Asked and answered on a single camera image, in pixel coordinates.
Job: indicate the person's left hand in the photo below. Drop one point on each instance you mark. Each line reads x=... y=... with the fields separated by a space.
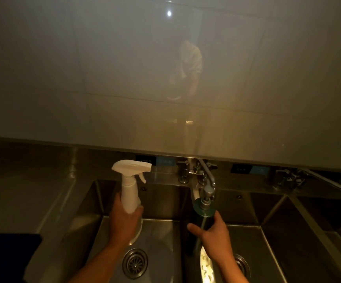
x=122 y=225

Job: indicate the person's right hand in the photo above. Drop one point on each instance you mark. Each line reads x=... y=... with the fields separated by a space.
x=216 y=241

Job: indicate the person's right thumb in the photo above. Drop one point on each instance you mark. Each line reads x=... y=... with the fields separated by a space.
x=195 y=228

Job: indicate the person's left thumb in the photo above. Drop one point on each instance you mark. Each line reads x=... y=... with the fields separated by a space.
x=137 y=212

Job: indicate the dark green pump bottle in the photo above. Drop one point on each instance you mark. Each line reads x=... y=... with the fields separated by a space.
x=203 y=215

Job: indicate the white trigger spray bottle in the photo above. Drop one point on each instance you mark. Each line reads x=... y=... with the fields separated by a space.
x=129 y=191

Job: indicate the person's left forearm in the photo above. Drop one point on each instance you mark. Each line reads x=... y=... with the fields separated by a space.
x=99 y=266

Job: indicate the person's right forearm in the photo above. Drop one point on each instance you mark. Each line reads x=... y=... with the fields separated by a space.
x=232 y=271

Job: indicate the stainless steel sink unit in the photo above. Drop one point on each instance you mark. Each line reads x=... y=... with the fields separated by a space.
x=164 y=232

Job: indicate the pale patterned cloth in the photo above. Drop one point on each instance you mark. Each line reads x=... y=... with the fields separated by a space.
x=205 y=268

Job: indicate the round metal drain strainer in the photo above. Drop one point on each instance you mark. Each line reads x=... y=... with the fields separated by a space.
x=243 y=266
x=135 y=263

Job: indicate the chrome sink faucet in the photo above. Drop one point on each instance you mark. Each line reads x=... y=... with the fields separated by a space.
x=192 y=170
x=294 y=177

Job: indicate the blue label sticker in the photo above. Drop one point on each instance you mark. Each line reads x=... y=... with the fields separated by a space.
x=259 y=170
x=164 y=161

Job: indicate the black label sticker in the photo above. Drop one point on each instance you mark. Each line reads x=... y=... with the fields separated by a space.
x=239 y=168

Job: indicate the dark blue cloth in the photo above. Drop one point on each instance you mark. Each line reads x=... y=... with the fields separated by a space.
x=7 y=257

